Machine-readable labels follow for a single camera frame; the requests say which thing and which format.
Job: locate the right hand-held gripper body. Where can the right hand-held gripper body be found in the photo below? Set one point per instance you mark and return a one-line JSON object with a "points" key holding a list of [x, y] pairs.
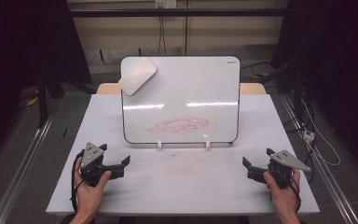
{"points": [[284, 165]]}

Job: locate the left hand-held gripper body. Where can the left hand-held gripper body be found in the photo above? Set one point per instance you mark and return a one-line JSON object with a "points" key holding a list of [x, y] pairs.
{"points": [[91, 155]]}

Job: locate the white whiteboard eraser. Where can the white whiteboard eraser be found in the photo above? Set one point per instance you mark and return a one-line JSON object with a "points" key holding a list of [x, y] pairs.
{"points": [[136, 76]]}

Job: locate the white whiteboard with black frame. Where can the white whiteboard with black frame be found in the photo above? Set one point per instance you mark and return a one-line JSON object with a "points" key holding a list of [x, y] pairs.
{"points": [[183, 81]]}

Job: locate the person's right hand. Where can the person's right hand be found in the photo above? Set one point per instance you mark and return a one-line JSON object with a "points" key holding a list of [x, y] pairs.
{"points": [[282, 199]]}

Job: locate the person's left hand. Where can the person's left hand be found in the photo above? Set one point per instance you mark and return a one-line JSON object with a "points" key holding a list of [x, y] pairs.
{"points": [[88, 194]]}

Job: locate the white power strip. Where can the white power strip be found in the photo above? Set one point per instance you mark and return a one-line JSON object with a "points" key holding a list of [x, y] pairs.
{"points": [[309, 135]]}

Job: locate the white whiteboard foot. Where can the white whiteboard foot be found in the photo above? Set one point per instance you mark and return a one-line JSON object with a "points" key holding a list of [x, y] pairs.
{"points": [[159, 145], [207, 144]]}

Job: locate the wooden table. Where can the wooden table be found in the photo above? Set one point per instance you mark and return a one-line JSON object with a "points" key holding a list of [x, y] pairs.
{"points": [[105, 89]]}

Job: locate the black curtain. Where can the black curtain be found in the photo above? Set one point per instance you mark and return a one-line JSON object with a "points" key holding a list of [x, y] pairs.
{"points": [[18, 46], [338, 62]]}

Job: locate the black horizontal bar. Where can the black horizontal bar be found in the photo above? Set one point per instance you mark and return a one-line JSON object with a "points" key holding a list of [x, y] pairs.
{"points": [[174, 12]]}

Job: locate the aluminium floor rail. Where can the aluminium floor rail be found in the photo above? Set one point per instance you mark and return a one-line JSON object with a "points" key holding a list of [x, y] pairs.
{"points": [[21, 168], [326, 174]]}

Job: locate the white wall socket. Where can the white wall socket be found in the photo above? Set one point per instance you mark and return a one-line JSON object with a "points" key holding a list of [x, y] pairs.
{"points": [[165, 3]]}

